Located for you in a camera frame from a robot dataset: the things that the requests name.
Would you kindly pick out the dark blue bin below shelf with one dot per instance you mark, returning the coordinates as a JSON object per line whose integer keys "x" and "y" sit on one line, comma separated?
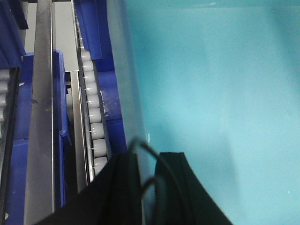
{"x": 92, "y": 15}

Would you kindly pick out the white roller conveyor track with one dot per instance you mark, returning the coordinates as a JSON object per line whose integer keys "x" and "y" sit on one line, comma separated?
{"x": 98, "y": 149}

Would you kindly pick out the steel divider bar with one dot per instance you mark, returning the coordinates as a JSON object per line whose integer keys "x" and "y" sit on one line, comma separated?
{"x": 40, "y": 181}

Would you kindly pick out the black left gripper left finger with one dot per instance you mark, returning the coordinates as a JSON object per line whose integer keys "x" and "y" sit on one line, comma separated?
{"x": 112, "y": 198}

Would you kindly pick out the light blue bin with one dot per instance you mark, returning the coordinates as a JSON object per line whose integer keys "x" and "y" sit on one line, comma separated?
{"x": 220, "y": 81}

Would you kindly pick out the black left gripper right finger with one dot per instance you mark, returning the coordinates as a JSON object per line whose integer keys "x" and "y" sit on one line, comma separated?
{"x": 188, "y": 203}

